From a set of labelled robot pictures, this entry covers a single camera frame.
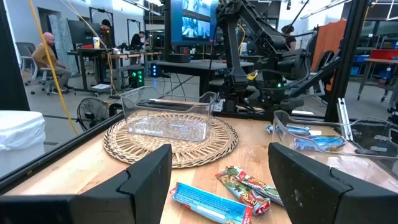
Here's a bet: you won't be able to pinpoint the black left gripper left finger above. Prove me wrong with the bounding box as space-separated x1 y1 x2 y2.
0 143 173 224

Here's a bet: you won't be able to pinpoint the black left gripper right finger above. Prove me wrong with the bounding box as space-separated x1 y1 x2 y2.
267 142 398 224

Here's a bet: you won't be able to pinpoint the blue granola bar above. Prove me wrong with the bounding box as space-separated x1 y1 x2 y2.
294 134 347 152
266 124 312 136
170 181 254 224

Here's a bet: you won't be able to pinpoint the red chewy granola bar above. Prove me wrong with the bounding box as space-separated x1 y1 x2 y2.
215 171 272 217
223 165 284 207

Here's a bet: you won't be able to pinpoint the black table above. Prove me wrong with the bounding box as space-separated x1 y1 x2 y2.
156 58 255 96

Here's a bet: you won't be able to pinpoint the person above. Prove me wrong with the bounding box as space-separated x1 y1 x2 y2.
129 30 150 50
98 19 113 47
32 32 75 94
280 24 298 52

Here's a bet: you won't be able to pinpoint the large display screen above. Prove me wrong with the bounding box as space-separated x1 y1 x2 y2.
169 0 219 47

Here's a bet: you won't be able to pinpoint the black floor fan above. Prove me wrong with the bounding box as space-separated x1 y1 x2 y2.
76 97 111 132

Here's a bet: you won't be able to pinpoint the computer tower green lights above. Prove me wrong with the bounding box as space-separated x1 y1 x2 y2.
128 67 146 89

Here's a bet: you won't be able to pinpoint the orange panel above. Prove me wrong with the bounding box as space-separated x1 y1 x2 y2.
312 17 348 91

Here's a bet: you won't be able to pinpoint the wooden desk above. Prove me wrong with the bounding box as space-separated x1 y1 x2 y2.
107 51 162 91

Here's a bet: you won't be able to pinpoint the white trash bin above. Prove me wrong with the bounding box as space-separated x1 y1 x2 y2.
0 110 47 178

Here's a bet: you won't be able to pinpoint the wooden table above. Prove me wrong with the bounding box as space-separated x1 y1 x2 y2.
356 57 398 103

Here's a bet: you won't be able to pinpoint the red storage bin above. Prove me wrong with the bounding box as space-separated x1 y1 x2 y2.
369 49 398 61

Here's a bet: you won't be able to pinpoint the black monitor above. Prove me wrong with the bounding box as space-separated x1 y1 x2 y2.
67 19 103 50

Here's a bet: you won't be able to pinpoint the grey office chair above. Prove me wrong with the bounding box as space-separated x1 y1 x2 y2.
15 42 55 96

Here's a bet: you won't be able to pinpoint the silver metal bracket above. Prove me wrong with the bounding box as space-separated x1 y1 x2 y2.
337 98 354 141

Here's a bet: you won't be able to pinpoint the black metal table frame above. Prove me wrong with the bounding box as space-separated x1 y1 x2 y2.
0 0 371 196

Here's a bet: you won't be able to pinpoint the thin yellow cable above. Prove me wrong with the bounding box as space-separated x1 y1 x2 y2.
63 0 121 98

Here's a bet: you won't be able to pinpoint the thick yellow cable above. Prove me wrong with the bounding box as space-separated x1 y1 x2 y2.
28 0 80 136

